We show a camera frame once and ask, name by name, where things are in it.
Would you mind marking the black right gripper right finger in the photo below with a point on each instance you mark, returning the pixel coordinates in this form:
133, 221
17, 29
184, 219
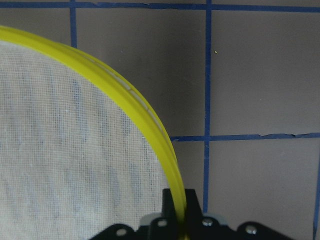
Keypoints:
197, 225

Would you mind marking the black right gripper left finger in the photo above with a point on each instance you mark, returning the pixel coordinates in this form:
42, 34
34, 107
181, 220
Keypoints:
165, 226

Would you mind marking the yellow top steamer layer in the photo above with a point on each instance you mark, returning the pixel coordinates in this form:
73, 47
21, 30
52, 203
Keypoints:
140, 105

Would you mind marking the white steamer cloth liner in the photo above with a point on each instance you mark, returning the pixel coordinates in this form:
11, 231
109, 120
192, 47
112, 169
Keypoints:
62, 137

